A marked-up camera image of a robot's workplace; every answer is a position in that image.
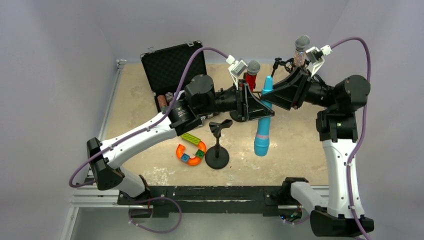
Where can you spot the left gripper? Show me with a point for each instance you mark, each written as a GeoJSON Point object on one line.
{"type": "Point", "coordinates": [241, 99]}

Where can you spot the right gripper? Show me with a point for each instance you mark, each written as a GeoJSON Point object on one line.
{"type": "Point", "coordinates": [301, 88]}

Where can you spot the black tripod shock-mount stand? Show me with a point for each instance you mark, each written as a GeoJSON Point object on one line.
{"type": "Point", "coordinates": [288, 65]}

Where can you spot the blue microphone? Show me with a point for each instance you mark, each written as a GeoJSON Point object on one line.
{"type": "Point", "coordinates": [262, 138]}

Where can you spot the red microphone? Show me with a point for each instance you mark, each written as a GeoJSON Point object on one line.
{"type": "Point", "coordinates": [253, 67]}

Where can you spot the glitter microphone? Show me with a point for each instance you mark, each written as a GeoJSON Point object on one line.
{"type": "Point", "coordinates": [301, 45]}

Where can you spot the round-base mic stand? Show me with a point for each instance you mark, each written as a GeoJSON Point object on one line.
{"type": "Point", "coordinates": [235, 117]}
{"type": "Point", "coordinates": [217, 157]}

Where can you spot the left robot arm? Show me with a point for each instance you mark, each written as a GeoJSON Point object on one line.
{"type": "Point", "coordinates": [199, 98]}

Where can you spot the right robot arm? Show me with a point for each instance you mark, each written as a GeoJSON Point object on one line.
{"type": "Point", "coordinates": [342, 213]}

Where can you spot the dark green toy brick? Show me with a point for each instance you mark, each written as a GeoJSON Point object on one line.
{"type": "Point", "coordinates": [200, 154]}

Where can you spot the lime green toy brick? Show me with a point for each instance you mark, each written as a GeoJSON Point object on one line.
{"type": "Point", "coordinates": [191, 138]}

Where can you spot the orange curved toy track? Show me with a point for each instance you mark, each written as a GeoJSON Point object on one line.
{"type": "Point", "coordinates": [193, 160]}

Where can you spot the blue toy brick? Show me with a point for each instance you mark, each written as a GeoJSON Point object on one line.
{"type": "Point", "coordinates": [185, 158]}

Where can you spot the black poker chip case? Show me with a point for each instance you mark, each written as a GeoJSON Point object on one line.
{"type": "Point", "coordinates": [164, 67]}

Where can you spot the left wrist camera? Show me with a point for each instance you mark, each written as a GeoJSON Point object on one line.
{"type": "Point", "coordinates": [236, 68]}

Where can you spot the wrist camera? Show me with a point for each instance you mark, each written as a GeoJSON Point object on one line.
{"type": "Point", "coordinates": [236, 68]}
{"type": "Point", "coordinates": [316, 58]}

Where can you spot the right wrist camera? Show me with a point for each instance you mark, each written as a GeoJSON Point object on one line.
{"type": "Point", "coordinates": [316, 58]}

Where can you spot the black front table rail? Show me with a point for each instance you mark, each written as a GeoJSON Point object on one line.
{"type": "Point", "coordinates": [266, 200]}

